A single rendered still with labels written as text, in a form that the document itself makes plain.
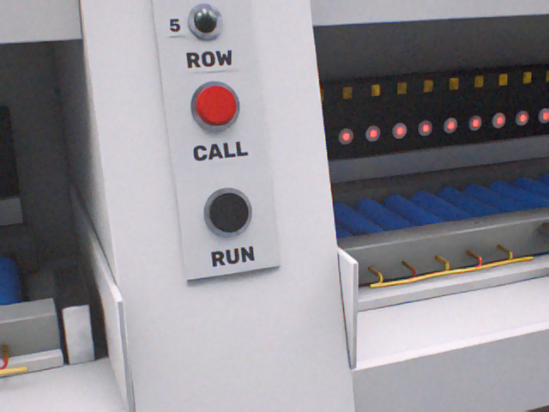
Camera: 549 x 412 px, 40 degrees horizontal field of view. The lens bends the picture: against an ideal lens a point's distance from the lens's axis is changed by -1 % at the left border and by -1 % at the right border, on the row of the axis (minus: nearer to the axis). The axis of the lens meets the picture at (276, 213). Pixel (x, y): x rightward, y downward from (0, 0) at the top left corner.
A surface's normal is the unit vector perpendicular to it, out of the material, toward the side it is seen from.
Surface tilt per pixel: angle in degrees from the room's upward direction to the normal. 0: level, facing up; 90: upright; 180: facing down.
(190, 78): 90
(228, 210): 90
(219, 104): 90
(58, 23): 105
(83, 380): 16
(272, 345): 90
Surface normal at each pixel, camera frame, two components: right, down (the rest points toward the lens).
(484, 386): 0.34, 0.29
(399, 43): 0.32, 0.02
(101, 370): -0.02, -0.95
